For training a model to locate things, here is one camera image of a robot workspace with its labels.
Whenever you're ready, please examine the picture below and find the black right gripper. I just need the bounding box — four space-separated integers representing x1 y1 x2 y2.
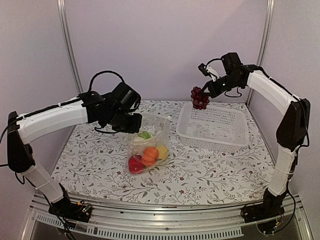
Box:
199 73 242 99

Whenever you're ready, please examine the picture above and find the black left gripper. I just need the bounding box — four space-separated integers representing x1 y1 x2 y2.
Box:
107 107 143 134

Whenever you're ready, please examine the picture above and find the dark red grape bunch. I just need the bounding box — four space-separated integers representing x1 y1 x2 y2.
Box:
190 86 210 110

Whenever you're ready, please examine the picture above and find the white green cauliflower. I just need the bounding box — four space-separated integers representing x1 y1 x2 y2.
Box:
133 131 153 143

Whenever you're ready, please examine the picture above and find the clear zip top bag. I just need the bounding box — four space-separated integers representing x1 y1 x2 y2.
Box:
125 114 172 174

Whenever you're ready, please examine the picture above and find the orange pumpkin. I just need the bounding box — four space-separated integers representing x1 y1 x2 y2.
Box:
142 147 159 167

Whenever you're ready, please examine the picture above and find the white plastic basket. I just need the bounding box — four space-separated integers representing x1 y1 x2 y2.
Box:
175 103 249 153

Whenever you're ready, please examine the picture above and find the yellow corn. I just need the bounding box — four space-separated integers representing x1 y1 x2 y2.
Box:
156 145 168 160

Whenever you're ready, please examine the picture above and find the red bell pepper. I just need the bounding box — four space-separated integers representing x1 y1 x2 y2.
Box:
128 154 146 174

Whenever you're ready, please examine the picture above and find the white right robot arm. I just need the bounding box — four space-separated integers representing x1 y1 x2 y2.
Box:
198 52 311 198

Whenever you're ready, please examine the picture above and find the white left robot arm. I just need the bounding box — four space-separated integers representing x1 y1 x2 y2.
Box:
6 82 142 217

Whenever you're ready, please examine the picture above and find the floral tablecloth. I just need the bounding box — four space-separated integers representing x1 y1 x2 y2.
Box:
52 100 274 205

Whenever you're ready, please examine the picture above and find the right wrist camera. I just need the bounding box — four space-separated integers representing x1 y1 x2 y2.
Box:
198 63 220 82

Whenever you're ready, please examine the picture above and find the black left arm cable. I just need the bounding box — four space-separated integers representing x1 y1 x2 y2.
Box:
88 70 126 93

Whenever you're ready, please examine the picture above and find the right aluminium frame post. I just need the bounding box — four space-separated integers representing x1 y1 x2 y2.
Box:
246 0 275 105

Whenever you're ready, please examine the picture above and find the aluminium frame post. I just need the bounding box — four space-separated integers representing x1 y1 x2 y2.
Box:
56 0 84 94
246 0 275 105

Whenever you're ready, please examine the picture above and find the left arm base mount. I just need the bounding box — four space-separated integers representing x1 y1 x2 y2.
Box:
48 199 93 223

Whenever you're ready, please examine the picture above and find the aluminium front rail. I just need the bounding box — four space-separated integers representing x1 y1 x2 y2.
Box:
21 193 313 240

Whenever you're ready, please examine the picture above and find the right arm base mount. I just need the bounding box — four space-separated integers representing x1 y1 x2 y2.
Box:
240 197 285 223

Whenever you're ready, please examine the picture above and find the left aluminium frame post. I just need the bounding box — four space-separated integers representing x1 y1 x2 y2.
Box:
56 0 84 94

